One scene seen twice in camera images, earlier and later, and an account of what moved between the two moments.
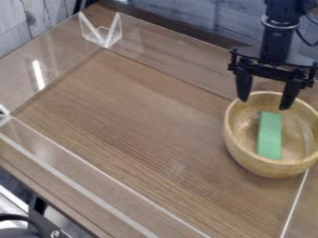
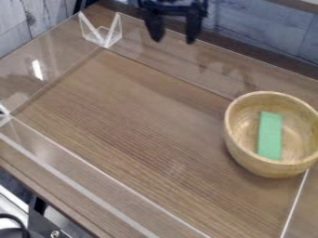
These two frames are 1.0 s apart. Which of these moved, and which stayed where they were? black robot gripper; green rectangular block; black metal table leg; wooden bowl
Moved: black robot gripper
Stayed: wooden bowl; green rectangular block; black metal table leg
